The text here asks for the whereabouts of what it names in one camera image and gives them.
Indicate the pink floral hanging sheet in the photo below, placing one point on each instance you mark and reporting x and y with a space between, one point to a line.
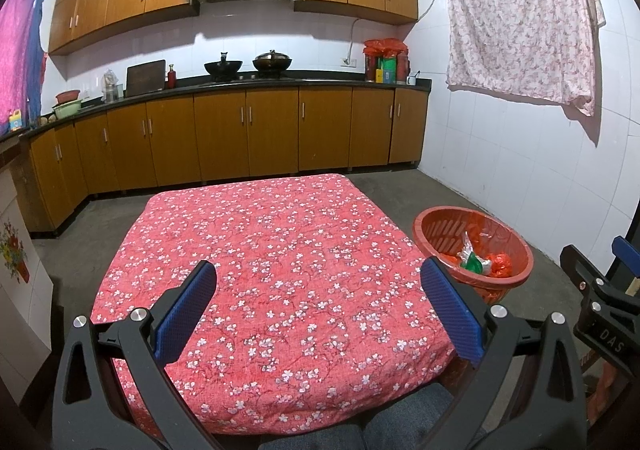
520 15

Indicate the red plastic waste basket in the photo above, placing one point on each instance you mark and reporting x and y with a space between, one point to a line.
452 260

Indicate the red bottle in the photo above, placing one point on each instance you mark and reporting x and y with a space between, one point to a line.
172 79

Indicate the dark cutting board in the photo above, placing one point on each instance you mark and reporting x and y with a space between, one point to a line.
145 78

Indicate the black kitchen countertop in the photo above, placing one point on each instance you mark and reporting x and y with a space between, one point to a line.
300 81

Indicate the yellow bottle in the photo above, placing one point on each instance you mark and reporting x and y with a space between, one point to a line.
16 122

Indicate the clear plastic jar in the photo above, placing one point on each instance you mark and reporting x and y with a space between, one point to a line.
111 87

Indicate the pink and blue hanging cloth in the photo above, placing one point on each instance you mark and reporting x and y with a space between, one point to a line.
20 55

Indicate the orange plastic basket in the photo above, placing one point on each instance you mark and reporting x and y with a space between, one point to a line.
500 290

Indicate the red basin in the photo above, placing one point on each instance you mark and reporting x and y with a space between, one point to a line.
67 96

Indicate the person's right leg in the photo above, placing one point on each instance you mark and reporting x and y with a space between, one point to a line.
410 415

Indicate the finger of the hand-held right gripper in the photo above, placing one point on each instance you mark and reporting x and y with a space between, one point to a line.
580 270
625 252

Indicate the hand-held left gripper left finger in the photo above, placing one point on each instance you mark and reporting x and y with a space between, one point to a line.
185 310

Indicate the black wok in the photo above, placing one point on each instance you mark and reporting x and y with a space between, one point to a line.
222 67

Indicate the white flower-print panel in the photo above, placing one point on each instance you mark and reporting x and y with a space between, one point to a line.
25 330

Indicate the white wall socket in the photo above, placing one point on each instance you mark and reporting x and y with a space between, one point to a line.
348 62

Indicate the white mug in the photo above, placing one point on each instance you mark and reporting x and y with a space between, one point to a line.
411 79

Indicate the red plastic bag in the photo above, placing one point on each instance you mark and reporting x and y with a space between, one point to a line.
500 265

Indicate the black pot with lid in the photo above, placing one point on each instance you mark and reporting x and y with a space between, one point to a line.
271 62

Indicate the green box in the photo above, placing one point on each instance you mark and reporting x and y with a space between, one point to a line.
389 70

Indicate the red bag with bottles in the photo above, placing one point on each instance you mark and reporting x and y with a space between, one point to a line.
385 47

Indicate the bright green wrapper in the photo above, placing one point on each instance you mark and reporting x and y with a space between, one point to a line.
472 262

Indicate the red floral tablecloth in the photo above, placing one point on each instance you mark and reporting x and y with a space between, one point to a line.
280 280

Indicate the wooden lower cabinets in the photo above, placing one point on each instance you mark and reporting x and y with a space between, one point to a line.
270 130

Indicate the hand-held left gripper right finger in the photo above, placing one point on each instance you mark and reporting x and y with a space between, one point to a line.
450 315

